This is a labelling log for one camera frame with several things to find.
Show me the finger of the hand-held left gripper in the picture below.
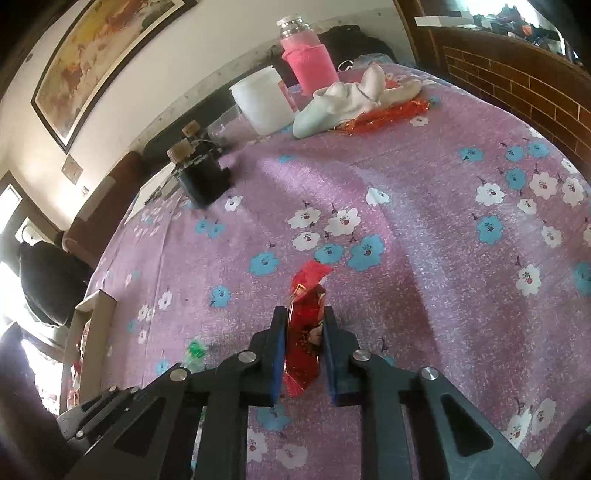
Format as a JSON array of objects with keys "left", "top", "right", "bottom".
[{"left": 56, "top": 387, "right": 154, "bottom": 457}]

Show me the dark brown sofa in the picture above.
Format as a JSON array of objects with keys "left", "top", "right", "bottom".
[{"left": 62, "top": 150, "right": 185, "bottom": 268}]

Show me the black jar with cork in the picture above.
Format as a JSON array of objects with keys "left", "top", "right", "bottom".
[{"left": 166, "top": 138, "right": 232, "bottom": 209}]

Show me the framed wall painting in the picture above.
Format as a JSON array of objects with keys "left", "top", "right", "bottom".
[{"left": 30, "top": 0, "right": 199, "bottom": 154}]

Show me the red gold snack packet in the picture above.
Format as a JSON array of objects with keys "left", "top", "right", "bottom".
[{"left": 284, "top": 261, "right": 334, "bottom": 398}]

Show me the white cloth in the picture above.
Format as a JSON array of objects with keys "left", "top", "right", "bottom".
[{"left": 292, "top": 65, "right": 423, "bottom": 138}]

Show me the green candy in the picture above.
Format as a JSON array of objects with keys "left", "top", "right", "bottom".
[{"left": 184, "top": 339, "right": 209, "bottom": 372}]

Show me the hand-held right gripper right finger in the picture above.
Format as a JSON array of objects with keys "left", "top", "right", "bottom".
[{"left": 323, "top": 306, "right": 542, "bottom": 480}]

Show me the pink sleeved bottle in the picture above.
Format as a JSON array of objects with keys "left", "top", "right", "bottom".
[{"left": 276, "top": 15, "right": 339, "bottom": 97}]

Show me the white plastic cup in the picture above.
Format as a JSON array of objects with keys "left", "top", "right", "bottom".
[{"left": 229, "top": 65, "right": 296, "bottom": 136}]

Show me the wooden brick-pattern cabinet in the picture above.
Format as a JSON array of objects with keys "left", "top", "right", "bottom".
[{"left": 394, "top": 0, "right": 591, "bottom": 162}]

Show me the clear glass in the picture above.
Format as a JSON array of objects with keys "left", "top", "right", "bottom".
[{"left": 205, "top": 105, "right": 245, "bottom": 148}]

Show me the small wall plaque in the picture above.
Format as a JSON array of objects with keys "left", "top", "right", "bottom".
[{"left": 61, "top": 156, "right": 85, "bottom": 185}]

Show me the white paper sheet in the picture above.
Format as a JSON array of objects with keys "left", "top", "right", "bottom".
[{"left": 124, "top": 161, "right": 185, "bottom": 222}]

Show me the cardboard box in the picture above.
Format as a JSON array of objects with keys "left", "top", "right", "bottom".
[{"left": 59, "top": 288, "right": 117, "bottom": 416}]

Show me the red wrappers pile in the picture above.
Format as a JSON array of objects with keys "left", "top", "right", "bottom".
[{"left": 337, "top": 99, "right": 430, "bottom": 137}]

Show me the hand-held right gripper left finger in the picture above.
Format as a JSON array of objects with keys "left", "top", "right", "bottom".
[{"left": 65, "top": 306, "right": 288, "bottom": 480}]

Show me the purple floral tablecloth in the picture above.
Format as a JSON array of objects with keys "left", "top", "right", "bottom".
[{"left": 69, "top": 62, "right": 591, "bottom": 480}]

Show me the black bag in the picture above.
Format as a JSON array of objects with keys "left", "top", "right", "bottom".
[{"left": 17, "top": 240, "right": 90, "bottom": 328}]

